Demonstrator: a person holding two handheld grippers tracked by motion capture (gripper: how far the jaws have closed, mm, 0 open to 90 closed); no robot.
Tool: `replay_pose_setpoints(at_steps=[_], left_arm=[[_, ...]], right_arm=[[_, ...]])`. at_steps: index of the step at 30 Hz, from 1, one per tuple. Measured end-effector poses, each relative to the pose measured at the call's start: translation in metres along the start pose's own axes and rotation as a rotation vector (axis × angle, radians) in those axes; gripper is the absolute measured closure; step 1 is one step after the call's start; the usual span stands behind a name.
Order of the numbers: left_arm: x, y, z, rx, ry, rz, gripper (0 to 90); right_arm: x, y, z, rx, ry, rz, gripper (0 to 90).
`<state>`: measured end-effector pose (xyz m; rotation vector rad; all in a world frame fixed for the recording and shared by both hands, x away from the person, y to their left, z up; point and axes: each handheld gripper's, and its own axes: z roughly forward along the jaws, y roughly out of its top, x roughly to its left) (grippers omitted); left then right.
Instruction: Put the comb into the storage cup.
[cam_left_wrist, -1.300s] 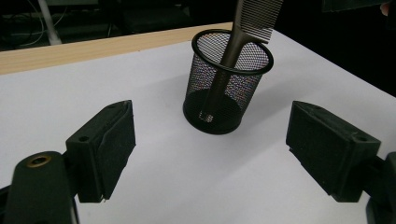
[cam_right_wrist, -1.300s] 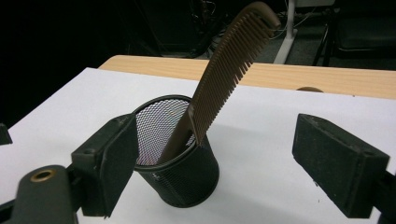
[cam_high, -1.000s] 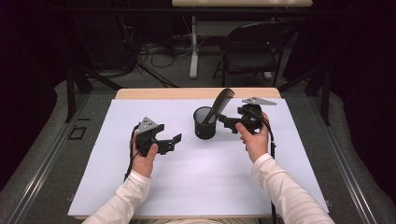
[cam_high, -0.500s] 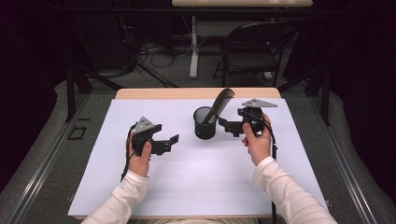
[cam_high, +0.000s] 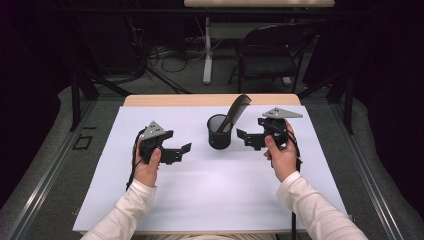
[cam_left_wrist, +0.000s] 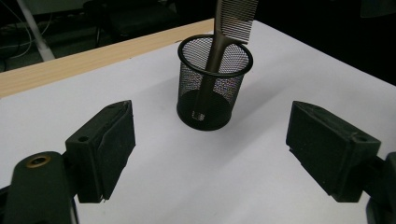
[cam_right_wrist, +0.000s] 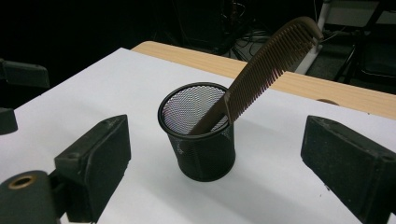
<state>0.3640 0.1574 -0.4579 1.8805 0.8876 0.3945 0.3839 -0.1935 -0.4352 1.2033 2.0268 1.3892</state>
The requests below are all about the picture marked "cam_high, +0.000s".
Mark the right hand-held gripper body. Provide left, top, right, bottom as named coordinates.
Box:
left=244, top=107, right=304, bottom=152

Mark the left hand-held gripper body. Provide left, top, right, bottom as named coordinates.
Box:
left=138, top=120, right=184, bottom=166

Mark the black mesh cup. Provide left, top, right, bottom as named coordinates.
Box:
left=206, top=113, right=234, bottom=150

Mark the person's right hand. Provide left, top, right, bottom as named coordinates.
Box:
left=263, top=121, right=300, bottom=183

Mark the person's left hand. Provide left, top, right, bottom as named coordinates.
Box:
left=133, top=146, right=163, bottom=188

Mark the wooden table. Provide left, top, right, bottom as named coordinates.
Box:
left=122, top=93, right=303, bottom=108

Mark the white table cover board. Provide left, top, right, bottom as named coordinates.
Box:
left=72, top=104, right=353, bottom=233

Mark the black folding chair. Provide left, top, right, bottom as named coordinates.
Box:
left=228, top=23, right=318, bottom=94

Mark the black metal stand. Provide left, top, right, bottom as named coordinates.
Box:
left=68, top=68, right=133, bottom=133
left=296, top=71, right=355, bottom=136

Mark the white desk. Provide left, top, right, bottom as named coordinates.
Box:
left=183, top=0, right=336, bottom=86

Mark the left hand-held gripper cable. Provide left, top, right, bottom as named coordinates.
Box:
left=125, top=131, right=145, bottom=193

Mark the hand-held gripper cable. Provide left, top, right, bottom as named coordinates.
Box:
left=285, top=128, right=304, bottom=240
left=125, top=131, right=145, bottom=193

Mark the bundle of floor cables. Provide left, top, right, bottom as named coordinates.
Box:
left=146, top=36, right=208, bottom=74

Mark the right hand-held gripper cable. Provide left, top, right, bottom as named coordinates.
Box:
left=285, top=128, right=304, bottom=240

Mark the aluminium floor rail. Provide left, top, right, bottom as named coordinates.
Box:
left=4, top=99, right=98, bottom=240
left=329, top=103, right=406, bottom=240

